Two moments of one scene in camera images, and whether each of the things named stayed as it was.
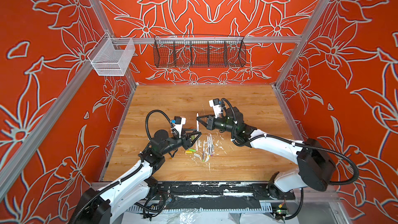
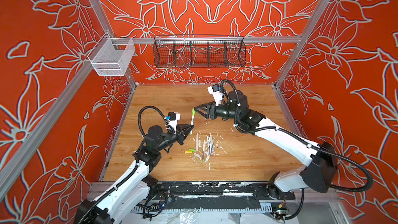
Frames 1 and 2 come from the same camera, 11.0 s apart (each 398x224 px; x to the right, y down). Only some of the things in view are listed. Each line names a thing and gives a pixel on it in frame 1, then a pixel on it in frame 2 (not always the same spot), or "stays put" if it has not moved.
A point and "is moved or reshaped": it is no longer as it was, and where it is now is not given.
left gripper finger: (197, 138) -> (184, 134)
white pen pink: (212, 144) stays put
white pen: (210, 143) -> (197, 141)
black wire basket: (198, 51) stays put
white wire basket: (111, 56) stays put
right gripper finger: (202, 122) -> (202, 112)
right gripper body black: (221, 124) -> (225, 111)
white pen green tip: (197, 122) is moved or reshaped
